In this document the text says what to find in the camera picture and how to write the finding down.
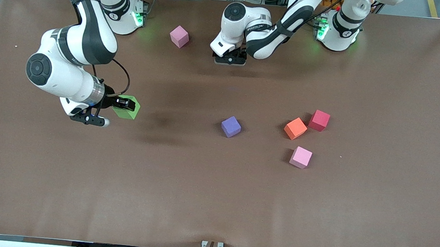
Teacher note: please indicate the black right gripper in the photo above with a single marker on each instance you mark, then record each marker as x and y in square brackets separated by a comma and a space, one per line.
[109, 100]

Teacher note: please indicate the green foam cube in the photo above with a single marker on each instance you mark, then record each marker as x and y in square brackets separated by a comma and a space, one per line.
[129, 114]

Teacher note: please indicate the purple foam cube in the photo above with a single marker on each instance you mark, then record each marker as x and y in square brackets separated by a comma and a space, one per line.
[231, 126]

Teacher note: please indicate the orange foam cube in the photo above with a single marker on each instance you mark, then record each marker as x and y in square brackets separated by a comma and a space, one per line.
[295, 128]

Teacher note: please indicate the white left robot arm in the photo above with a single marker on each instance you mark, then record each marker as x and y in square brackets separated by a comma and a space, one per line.
[232, 33]

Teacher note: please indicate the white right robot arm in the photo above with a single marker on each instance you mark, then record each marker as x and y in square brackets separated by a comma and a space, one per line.
[72, 82]

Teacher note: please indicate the pink foam cube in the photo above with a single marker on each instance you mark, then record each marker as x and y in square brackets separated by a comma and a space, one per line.
[300, 157]
[179, 36]

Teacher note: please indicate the red foam cube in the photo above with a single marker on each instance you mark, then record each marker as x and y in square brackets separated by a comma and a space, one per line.
[319, 120]

